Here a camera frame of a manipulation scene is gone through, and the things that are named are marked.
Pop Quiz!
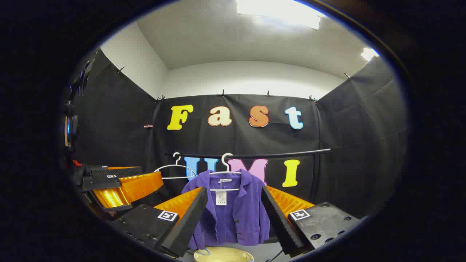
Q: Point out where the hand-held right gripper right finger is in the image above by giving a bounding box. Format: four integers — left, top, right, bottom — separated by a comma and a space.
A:
261, 186, 365, 255

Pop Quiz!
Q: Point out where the black backdrop cloth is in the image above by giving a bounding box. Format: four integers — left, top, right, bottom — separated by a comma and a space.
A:
71, 47, 408, 219

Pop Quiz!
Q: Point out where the white plastic hanger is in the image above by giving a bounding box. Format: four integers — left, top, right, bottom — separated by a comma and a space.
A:
209, 153, 244, 192
153, 152, 197, 180

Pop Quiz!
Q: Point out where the large ceiling light panel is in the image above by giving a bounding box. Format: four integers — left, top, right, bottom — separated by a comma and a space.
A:
237, 0, 325, 30

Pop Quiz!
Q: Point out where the black clothes rack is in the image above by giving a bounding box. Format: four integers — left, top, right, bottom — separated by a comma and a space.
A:
165, 148, 332, 204

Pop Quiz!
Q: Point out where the small ceiling light panel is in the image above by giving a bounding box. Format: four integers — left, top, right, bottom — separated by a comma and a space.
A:
360, 47, 380, 61

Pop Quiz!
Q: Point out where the purple corduroy jacket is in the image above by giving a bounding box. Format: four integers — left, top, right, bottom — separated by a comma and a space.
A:
181, 168, 270, 251

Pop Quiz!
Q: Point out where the row of black backdrop clips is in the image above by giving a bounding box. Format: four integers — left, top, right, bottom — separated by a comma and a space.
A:
116, 65, 352, 103

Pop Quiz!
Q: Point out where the cream round laundry hamper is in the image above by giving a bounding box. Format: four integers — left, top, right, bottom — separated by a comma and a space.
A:
193, 247, 254, 262

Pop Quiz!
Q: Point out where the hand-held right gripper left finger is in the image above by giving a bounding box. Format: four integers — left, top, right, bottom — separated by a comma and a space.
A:
109, 186, 208, 258

